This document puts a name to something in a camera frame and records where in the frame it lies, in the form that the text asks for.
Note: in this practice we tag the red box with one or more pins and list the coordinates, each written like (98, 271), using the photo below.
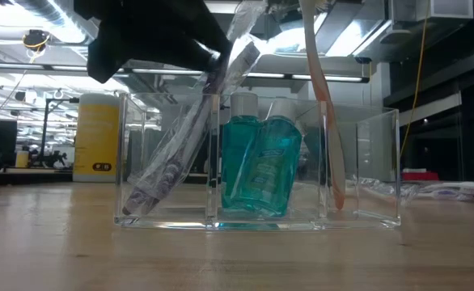
(421, 176)

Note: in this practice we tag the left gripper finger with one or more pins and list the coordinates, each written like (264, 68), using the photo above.
(101, 56)
(180, 48)

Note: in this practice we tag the yellow wipes canister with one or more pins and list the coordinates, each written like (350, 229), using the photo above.
(95, 137)

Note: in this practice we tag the purple white toothbrush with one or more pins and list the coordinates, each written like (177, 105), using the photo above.
(128, 208)

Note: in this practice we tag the background black robot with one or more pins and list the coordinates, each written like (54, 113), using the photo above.
(55, 158)

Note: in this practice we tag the clear acrylic organizer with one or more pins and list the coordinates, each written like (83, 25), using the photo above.
(180, 224)

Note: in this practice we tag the orange white toothbrush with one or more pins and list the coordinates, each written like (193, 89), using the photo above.
(322, 87)

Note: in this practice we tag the toothbrushes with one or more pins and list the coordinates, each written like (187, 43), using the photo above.
(473, 188)

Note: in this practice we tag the teal mouthwash bottle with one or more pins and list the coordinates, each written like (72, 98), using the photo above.
(269, 169)
(237, 149)

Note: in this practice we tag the black stand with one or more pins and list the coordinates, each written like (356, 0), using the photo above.
(45, 133)

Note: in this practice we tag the white vent box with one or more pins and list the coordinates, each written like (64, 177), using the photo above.
(443, 8)

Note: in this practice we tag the ribbed metal duct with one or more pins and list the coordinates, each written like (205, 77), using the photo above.
(59, 20)

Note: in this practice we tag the long ceiling light bar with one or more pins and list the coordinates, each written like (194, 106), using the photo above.
(18, 66)
(326, 77)

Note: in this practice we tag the white flat box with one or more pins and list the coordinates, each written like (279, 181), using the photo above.
(414, 170)

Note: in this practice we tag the small yellow container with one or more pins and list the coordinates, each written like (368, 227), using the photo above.
(22, 159)

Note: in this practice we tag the background workbench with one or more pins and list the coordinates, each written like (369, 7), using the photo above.
(39, 174)

